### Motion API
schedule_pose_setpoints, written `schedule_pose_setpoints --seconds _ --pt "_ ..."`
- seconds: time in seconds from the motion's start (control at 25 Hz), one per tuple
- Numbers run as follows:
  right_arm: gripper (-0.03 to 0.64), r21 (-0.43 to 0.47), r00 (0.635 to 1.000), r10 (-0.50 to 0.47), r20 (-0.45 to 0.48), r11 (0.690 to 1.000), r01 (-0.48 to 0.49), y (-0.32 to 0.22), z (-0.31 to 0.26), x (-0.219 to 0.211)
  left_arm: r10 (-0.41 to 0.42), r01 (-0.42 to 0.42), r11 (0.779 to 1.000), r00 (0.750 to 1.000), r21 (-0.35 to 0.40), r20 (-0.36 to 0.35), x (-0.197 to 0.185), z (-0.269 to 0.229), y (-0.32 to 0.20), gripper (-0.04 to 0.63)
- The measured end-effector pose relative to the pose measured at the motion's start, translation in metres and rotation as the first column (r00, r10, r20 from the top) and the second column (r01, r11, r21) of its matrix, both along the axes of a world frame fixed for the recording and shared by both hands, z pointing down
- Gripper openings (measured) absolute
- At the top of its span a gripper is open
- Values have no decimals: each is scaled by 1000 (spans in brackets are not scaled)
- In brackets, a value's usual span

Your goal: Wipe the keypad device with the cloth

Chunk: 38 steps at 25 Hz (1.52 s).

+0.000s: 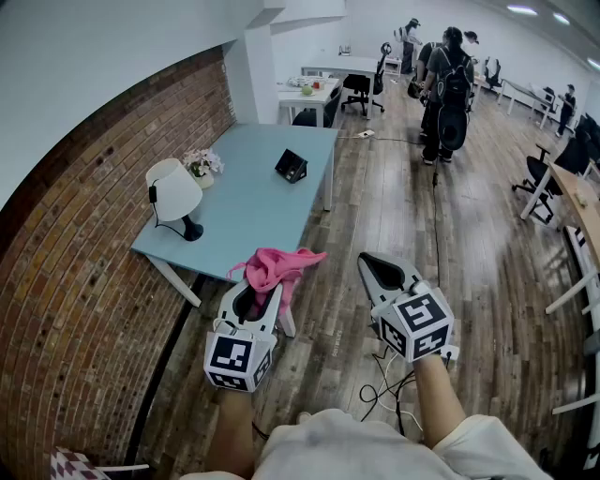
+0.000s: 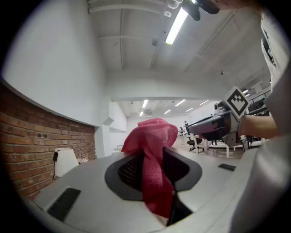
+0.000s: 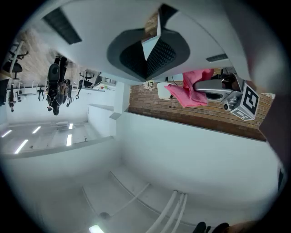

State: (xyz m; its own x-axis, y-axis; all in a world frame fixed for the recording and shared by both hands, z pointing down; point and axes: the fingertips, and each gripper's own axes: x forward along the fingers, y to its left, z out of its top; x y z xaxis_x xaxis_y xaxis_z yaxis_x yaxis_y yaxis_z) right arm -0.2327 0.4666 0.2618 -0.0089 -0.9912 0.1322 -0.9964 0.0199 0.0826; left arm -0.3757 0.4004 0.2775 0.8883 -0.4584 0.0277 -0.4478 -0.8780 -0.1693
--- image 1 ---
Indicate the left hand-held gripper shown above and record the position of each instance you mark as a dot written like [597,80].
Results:
[234,356]

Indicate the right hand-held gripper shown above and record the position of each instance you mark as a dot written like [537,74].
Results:
[417,323]

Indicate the pink cloth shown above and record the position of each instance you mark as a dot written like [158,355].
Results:
[272,269]

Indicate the small black device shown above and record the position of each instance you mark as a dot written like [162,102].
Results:
[289,165]

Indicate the person's left forearm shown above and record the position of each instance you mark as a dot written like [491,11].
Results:
[236,431]

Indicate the person's right forearm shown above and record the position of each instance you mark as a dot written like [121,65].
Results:
[438,403]

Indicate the person's white shoe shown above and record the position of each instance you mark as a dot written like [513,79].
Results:
[304,415]

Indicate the white table lamp black base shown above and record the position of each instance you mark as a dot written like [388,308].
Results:
[173,187]

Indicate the white power strip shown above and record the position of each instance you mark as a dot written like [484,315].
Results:
[366,134]

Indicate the pink flowers in white pot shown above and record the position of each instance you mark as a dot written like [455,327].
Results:
[202,164]

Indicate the person's white shirt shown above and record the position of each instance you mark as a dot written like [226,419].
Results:
[337,450]

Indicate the black desk chair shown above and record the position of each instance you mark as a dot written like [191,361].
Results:
[309,117]

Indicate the black office chair white base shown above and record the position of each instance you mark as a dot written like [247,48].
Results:
[539,171]

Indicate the black office chair with headrest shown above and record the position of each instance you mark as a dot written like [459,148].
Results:
[361,86]

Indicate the small white desk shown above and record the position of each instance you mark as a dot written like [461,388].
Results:
[300,98]

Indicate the wooden desk white legs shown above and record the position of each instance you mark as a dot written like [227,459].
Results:
[576,197]

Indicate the green round fruit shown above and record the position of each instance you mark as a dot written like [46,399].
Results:
[307,90]

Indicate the black backpack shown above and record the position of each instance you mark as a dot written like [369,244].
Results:
[454,82]

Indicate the patterned tray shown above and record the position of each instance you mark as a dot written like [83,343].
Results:
[295,82]

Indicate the long white desk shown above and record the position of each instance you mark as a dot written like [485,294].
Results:
[337,65]

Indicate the checkered cushion chair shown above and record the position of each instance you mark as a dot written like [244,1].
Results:
[75,466]

